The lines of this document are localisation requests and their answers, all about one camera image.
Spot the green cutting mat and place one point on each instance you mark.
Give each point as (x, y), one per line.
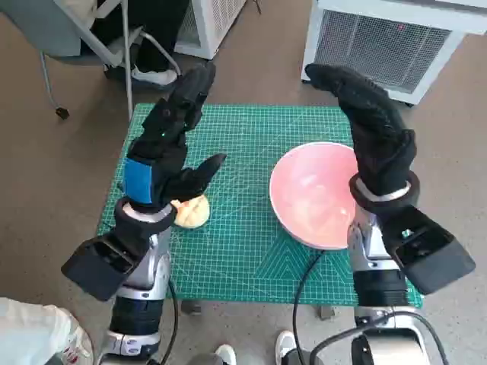
(243, 159)

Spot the person with white shoes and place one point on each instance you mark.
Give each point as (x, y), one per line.
(285, 346)

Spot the pink bowl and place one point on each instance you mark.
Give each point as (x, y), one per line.
(312, 190)

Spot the round toy bread bun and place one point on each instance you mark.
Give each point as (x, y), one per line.
(194, 213)

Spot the grey table foot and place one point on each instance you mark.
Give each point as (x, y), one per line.
(326, 312)
(191, 308)

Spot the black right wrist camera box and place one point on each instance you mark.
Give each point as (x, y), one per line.
(430, 251)

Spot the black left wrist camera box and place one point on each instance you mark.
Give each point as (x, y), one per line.
(99, 266)

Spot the seated person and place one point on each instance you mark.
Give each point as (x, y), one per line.
(156, 38)

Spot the small white grille cabinet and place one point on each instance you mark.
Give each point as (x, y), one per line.
(213, 26)

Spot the grey metal chair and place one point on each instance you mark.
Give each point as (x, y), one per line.
(45, 34)

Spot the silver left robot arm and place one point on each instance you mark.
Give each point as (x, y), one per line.
(144, 281)

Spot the large white grille cabinet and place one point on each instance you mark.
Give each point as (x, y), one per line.
(380, 42)

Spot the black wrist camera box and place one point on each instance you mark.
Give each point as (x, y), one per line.
(99, 266)
(430, 251)

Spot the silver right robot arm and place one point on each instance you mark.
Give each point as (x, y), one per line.
(376, 277)

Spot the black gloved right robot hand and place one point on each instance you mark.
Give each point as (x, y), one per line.
(376, 133)

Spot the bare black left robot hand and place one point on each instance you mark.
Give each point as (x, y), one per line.
(167, 125)

